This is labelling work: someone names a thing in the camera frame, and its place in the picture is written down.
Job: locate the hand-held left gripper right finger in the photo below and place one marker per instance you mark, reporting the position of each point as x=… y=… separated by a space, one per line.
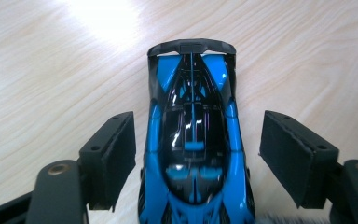
x=295 y=158

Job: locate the blue toy car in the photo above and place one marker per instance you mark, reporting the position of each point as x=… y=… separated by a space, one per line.
x=194 y=149

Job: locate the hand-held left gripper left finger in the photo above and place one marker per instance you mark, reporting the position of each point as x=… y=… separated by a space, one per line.
x=112 y=155

